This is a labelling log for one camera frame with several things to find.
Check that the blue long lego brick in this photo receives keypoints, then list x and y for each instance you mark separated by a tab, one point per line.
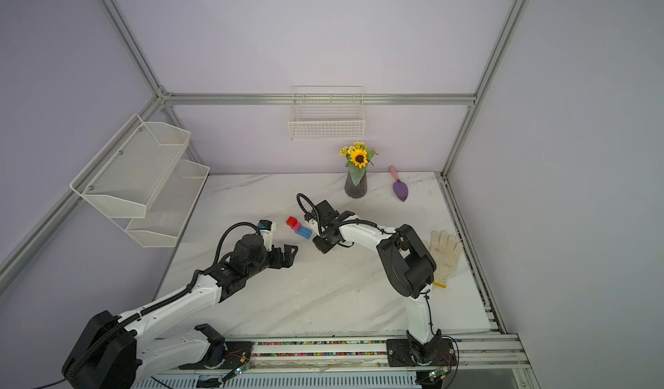
304	232

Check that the white mesh two-tier shelf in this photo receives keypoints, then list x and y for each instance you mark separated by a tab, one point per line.
142	181

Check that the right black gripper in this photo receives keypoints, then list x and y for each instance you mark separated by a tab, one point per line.
326	249

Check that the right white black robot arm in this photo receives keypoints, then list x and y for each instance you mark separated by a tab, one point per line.
408	265

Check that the aluminium front rail frame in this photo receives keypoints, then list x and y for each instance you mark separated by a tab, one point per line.
473	352

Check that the purple pink garden trowel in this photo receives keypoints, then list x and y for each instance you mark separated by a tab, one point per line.
399	187

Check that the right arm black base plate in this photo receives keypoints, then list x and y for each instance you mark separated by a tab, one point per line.
439	352

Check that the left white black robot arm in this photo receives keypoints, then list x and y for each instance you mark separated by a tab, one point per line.
120	351

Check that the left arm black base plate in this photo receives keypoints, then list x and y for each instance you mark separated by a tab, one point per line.
227	355

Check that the sunflower bouquet in grey vase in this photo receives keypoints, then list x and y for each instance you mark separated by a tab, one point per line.
358	157

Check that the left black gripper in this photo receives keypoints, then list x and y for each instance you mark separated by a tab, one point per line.
288	257

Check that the white work glove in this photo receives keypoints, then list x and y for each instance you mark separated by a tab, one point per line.
446	250

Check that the white wire wall basket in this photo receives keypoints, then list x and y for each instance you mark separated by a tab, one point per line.
327	113

